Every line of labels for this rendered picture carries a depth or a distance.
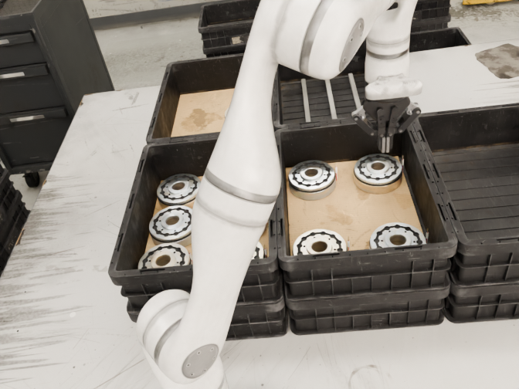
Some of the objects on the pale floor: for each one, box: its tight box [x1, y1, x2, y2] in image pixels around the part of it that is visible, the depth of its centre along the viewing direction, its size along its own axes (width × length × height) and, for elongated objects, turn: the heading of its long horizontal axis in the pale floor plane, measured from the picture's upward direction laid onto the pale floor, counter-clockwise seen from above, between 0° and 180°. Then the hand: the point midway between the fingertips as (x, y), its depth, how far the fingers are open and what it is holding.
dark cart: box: [0, 0, 115, 188], centre depth 261 cm, size 60×45×90 cm
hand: (385, 142), depth 101 cm, fingers closed
